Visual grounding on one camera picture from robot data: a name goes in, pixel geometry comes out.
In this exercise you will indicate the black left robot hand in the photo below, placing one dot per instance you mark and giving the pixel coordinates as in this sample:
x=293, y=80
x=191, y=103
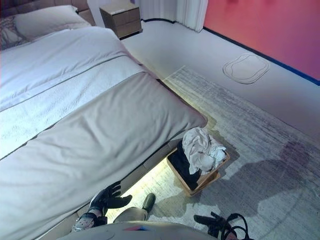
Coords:
x=107, y=200

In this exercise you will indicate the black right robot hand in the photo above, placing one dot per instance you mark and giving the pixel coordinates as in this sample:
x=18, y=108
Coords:
x=217, y=225

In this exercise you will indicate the white garment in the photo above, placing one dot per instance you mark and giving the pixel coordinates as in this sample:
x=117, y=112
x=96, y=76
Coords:
x=216, y=157

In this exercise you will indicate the black garment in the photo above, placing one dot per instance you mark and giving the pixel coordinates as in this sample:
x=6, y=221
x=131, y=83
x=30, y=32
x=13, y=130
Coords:
x=182, y=165

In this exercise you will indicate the beige garment with lettered strip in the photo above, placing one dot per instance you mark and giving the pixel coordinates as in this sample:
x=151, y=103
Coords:
x=197, y=145

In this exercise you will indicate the woven wicker basket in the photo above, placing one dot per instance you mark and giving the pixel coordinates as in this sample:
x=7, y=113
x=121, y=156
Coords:
x=207, y=180

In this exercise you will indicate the large bed with beige cover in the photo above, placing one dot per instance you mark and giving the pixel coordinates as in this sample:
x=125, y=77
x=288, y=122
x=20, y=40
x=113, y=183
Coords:
x=112, y=120

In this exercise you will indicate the large upholstered bed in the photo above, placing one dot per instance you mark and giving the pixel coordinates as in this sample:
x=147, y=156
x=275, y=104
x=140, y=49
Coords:
x=100, y=112

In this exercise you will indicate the silver left robot leg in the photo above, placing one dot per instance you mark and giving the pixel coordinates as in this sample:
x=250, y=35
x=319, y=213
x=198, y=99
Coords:
x=148, y=202

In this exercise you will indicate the grey robot torso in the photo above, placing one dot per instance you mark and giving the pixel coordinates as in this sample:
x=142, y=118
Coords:
x=137, y=232

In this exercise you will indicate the grey striped rug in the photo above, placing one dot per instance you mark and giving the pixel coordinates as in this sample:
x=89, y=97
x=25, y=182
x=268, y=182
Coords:
x=250, y=125

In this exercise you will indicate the white duvet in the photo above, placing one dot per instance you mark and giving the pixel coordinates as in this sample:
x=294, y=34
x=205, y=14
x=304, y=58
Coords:
x=62, y=62

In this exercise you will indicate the brown wooden nightstand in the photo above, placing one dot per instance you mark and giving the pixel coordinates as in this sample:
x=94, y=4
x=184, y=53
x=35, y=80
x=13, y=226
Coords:
x=122, y=20

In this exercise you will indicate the plain white pillow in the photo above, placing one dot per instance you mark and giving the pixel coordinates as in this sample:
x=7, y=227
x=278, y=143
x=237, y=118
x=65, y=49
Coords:
x=47, y=22

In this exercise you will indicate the tufted brown headboard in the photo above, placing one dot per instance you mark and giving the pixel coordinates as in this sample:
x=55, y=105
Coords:
x=85, y=12

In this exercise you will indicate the patterned decorative pillow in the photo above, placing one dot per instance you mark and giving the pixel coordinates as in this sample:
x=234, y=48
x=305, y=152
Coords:
x=10, y=35

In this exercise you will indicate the white pleated curtain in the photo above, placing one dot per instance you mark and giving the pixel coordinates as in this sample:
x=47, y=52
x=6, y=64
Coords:
x=190, y=12

